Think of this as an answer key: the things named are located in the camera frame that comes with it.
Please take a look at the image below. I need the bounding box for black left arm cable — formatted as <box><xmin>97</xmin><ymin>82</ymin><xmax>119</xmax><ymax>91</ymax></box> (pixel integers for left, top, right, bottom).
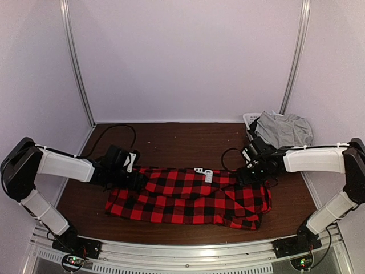
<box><xmin>76</xmin><ymin>124</ymin><xmax>137</xmax><ymax>159</ymax></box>

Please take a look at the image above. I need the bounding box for aluminium corner post right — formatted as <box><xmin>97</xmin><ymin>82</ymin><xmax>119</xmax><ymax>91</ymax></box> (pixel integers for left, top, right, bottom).
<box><xmin>279</xmin><ymin>0</ymin><xmax>311</xmax><ymax>115</ymax></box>

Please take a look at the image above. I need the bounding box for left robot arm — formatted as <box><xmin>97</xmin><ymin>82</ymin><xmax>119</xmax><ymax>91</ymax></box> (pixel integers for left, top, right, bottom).
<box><xmin>1</xmin><ymin>138</ymin><xmax>147</xmax><ymax>253</ymax></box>

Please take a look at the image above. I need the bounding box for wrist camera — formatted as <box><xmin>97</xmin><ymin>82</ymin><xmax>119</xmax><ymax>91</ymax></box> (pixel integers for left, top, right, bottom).
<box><xmin>102</xmin><ymin>145</ymin><xmax>140</xmax><ymax>173</ymax></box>
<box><xmin>241</xmin><ymin>137</ymin><xmax>274</xmax><ymax>168</ymax></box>

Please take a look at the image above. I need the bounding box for aluminium corner post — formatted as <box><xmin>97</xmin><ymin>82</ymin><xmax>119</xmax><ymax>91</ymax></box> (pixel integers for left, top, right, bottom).
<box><xmin>59</xmin><ymin>0</ymin><xmax>96</xmax><ymax>127</ymax></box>
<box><xmin>279</xmin><ymin>0</ymin><xmax>311</xmax><ymax>115</ymax></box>

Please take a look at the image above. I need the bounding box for grey shirt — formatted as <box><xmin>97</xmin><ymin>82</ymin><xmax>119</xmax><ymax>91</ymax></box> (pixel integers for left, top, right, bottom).
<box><xmin>255</xmin><ymin>112</ymin><xmax>314</xmax><ymax>148</ymax></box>

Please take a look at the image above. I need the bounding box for left circuit board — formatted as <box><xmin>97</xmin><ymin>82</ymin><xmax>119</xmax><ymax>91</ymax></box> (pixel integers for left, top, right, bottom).
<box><xmin>61</xmin><ymin>254</ymin><xmax>85</xmax><ymax>272</ymax></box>

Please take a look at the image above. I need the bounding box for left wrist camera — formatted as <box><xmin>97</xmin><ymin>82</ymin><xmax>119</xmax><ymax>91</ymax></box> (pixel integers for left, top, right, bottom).
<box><xmin>102</xmin><ymin>145</ymin><xmax>140</xmax><ymax>173</ymax></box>

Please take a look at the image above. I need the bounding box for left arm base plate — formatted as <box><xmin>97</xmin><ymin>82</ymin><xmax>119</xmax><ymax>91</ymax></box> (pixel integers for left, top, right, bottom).
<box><xmin>52</xmin><ymin>233</ymin><xmax>102</xmax><ymax>259</ymax></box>

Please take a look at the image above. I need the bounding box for red black plaid shirt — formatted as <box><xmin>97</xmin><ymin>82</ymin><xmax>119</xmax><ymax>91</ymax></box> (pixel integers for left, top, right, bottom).
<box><xmin>105</xmin><ymin>166</ymin><xmax>272</xmax><ymax>231</ymax></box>

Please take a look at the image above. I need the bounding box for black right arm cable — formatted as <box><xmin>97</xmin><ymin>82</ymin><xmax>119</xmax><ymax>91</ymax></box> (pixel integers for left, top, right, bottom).
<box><xmin>221</xmin><ymin>147</ymin><xmax>246</xmax><ymax>174</ymax></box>

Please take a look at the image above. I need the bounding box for right circuit board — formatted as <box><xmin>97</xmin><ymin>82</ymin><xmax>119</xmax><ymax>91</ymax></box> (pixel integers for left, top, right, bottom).
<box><xmin>290</xmin><ymin>255</ymin><xmax>314</xmax><ymax>272</ymax></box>

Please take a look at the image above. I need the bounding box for aluminium front rail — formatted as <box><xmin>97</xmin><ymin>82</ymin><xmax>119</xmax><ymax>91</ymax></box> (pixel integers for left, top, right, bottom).
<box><xmin>27</xmin><ymin>219</ymin><xmax>354</xmax><ymax>274</ymax></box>

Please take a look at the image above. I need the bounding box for circuit board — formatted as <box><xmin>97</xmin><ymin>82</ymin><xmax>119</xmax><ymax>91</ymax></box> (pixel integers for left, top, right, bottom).
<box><xmin>290</xmin><ymin>255</ymin><xmax>314</xmax><ymax>272</ymax></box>
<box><xmin>61</xmin><ymin>254</ymin><xmax>85</xmax><ymax>272</ymax></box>

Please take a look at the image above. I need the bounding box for white plastic laundry basket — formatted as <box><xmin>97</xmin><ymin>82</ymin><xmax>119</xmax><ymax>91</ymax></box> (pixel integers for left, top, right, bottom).
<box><xmin>242</xmin><ymin>112</ymin><xmax>261</xmax><ymax>141</ymax></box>

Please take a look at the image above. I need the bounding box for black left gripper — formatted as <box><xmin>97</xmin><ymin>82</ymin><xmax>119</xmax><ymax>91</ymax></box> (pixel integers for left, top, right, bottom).
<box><xmin>109</xmin><ymin>167</ymin><xmax>147</xmax><ymax>190</ymax></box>

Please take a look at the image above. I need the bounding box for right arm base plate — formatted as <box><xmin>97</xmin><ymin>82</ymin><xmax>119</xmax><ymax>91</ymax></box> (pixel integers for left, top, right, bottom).
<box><xmin>272</xmin><ymin>233</ymin><xmax>322</xmax><ymax>259</ymax></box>

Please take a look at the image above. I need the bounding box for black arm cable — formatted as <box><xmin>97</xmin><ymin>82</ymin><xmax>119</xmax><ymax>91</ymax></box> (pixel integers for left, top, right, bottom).
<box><xmin>76</xmin><ymin>124</ymin><xmax>137</xmax><ymax>159</ymax></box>
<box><xmin>221</xmin><ymin>147</ymin><xmax>246</xmax><ymax>174</ymax></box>

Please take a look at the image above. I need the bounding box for aluminium corner post left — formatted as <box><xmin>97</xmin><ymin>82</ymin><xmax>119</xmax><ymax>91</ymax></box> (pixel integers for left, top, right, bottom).
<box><xmin>59</xmin><ymin>0</ymin><xmax>96</xmax><ymax>127</ymax></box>

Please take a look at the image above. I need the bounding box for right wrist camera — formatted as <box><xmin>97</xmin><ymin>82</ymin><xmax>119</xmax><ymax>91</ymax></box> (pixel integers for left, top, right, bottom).
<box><xmin>241</xmin><ymin>137</ymin><xmax>274</xmax><ymax>168</ymax></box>

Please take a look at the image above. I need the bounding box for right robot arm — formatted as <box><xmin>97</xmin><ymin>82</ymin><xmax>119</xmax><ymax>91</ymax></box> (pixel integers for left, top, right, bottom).
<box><xmin>237</xmin><ymin>137</ymin><xmax>364</xmax><ymax>252</ymax></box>

